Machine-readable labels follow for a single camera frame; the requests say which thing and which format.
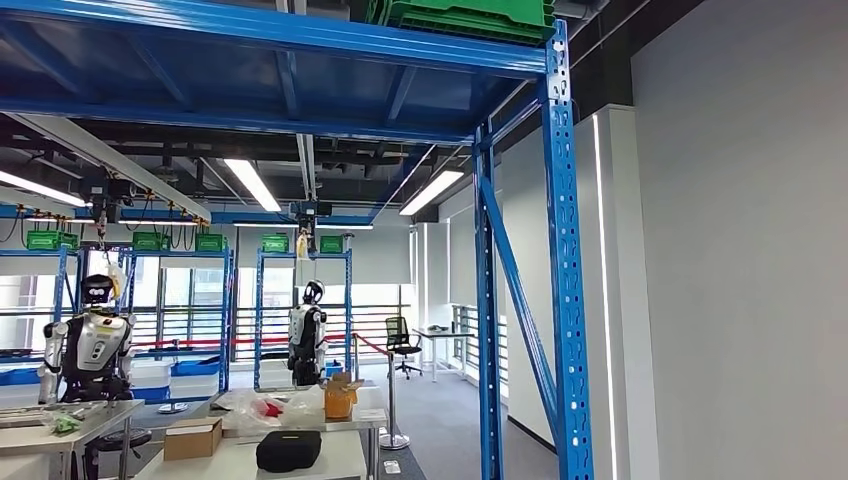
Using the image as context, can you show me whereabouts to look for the black overhead hoist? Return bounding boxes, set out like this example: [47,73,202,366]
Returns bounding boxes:
[79,175,139,230]

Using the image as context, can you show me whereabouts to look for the clear plastic bag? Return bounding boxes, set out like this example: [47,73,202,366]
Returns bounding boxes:
[210,386,327,435]

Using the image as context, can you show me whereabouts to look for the white plastic bin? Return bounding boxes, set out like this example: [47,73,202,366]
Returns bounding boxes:
[168,374,220,400]
[130,359,175,389]

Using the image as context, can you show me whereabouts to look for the black office chair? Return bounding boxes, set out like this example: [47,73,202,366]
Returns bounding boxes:
[385,315,424,381]

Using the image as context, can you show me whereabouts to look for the white ceiling light strip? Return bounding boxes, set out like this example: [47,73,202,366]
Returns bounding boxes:
[398,170,466,217]
[222,157,284,214]
[0,169,94,209]

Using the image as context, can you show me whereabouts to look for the white office desk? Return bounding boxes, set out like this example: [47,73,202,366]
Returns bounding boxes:
[411,324,476,384]

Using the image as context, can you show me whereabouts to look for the grey workbench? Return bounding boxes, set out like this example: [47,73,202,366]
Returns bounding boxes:
[192,390,390,480]

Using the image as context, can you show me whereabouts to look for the clear bag green parts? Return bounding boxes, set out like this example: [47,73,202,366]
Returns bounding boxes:
[42,410,87,437]

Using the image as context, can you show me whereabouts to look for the black zip case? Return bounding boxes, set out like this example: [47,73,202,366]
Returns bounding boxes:
[255,430,323,474]

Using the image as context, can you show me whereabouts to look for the silver black humanoid robot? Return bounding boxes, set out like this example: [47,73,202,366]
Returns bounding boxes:
[36,273,138,405]

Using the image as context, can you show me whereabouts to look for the blue plastic bin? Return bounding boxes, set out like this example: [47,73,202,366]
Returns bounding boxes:
[170,357,221,378]

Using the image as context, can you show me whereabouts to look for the metal table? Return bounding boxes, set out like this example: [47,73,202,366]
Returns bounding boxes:
[0,399,146,480]

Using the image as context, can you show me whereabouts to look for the red barrier belt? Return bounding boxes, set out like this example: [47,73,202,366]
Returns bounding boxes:
[352,332,393,359]
[135,334,347,349]

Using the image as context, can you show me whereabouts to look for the brown cardboard box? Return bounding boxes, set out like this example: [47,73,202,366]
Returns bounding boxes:
[162,416,224,463]

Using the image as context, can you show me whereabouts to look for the black round stool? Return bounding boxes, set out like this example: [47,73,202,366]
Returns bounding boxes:
[92,427,154,480]

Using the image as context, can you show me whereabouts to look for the grey slatted window guard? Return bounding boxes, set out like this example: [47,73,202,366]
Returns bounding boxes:
[452,304,508,386]

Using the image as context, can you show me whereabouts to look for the grey overhead crane rail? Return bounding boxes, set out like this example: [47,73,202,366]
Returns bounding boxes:
[274,0,319,202]
[6,112,213,223]

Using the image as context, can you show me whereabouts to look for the white black humanoid robot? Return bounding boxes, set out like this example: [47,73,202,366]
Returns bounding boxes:
[286,279,329,388]

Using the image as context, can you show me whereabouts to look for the blue steel shelf rack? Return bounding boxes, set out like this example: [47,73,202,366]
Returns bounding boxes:
[252,248,355,391]
[0,247,86,372]
[0,0,596,480]
[119,248,234,399]

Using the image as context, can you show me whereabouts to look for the orange paper bag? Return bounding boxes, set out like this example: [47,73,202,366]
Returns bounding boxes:
[323,372,366,421]

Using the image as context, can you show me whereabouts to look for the white workbench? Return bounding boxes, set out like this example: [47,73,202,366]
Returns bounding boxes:
[132,430,368,480]

